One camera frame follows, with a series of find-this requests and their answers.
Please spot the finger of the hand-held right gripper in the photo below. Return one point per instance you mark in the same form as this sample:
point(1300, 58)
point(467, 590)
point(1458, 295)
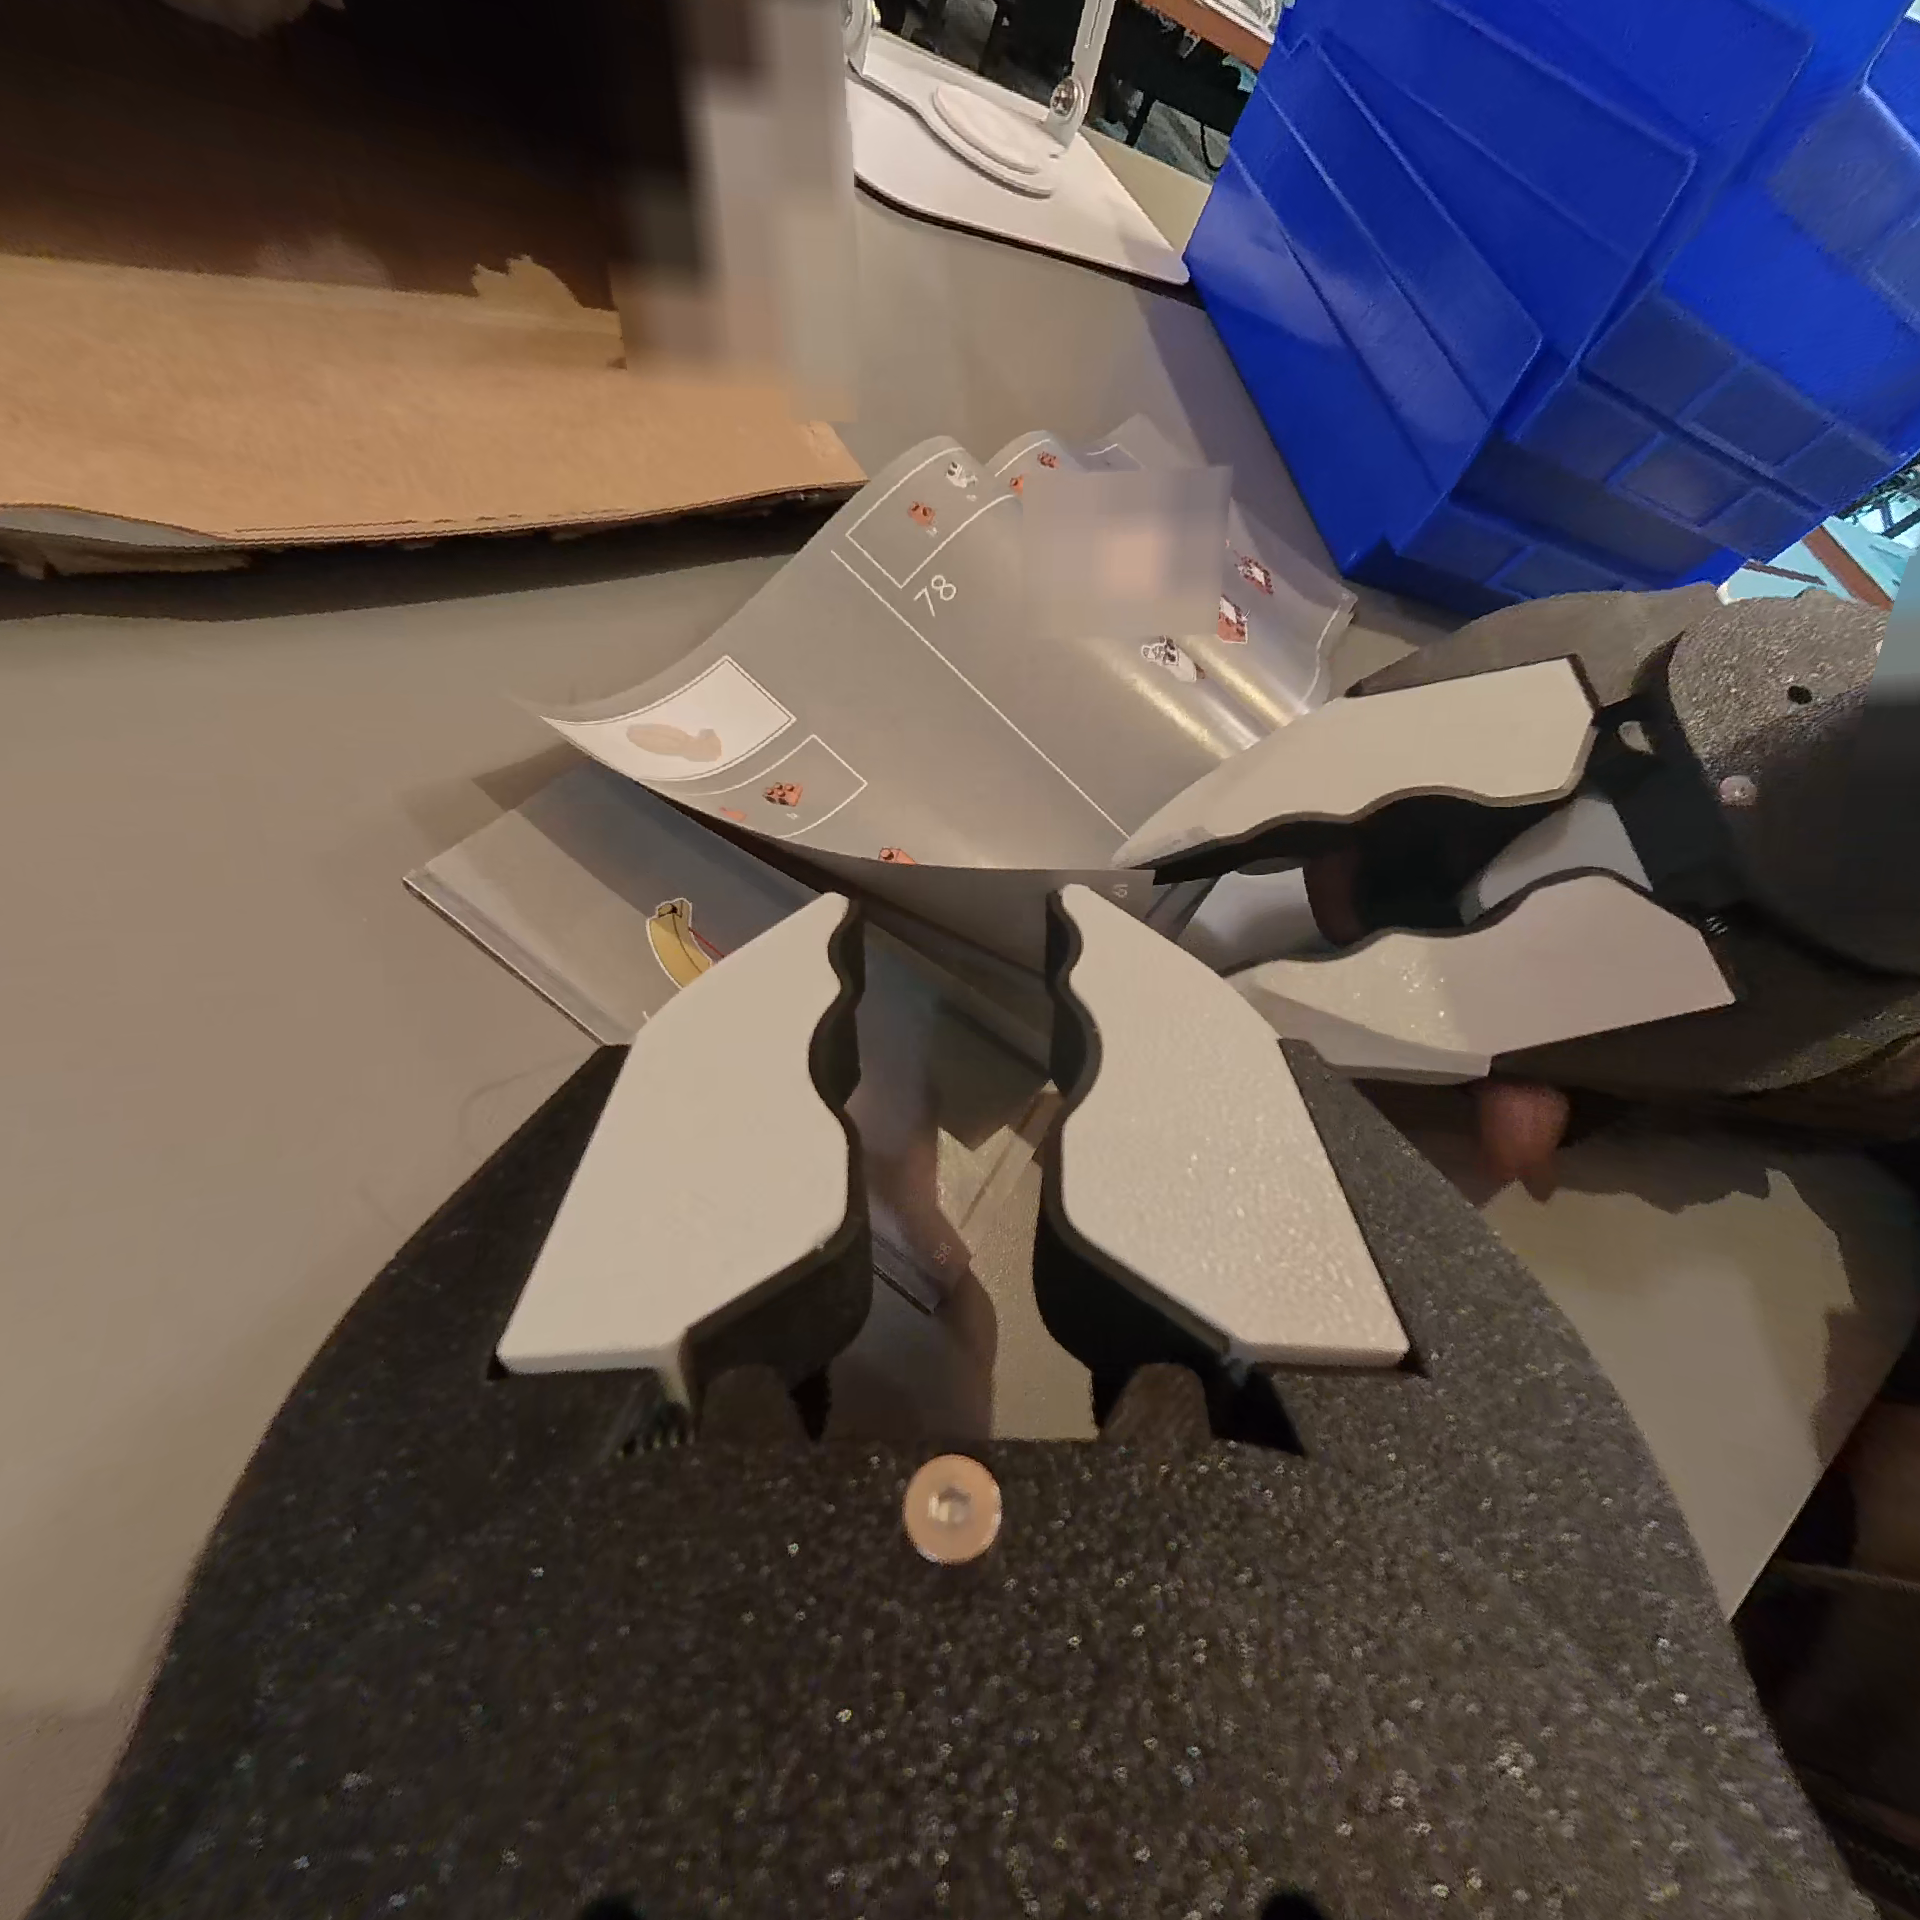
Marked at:
point(1381, 751)
point(1501, 991)

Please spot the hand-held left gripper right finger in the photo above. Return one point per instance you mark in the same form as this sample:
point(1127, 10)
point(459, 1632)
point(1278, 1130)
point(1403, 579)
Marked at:
point(1231, 1187)

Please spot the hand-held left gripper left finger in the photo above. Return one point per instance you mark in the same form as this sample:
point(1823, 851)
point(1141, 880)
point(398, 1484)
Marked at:
point(692, 1200)

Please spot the grey instruction booklet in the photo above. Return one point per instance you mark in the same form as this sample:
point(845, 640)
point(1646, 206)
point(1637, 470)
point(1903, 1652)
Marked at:
point(960, 631)

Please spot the grey desk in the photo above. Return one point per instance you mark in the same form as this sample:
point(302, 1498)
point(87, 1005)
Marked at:
point(211, 991)

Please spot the person's right hand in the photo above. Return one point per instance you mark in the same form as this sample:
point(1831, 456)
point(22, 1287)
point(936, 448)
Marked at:
point(1525, 1134)

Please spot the white curved board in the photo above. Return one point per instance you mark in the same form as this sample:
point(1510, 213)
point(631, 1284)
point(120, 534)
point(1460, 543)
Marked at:
point(1020, 196)

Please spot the colourful printed toy box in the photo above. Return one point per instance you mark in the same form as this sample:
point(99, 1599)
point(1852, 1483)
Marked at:
point(300, 391)

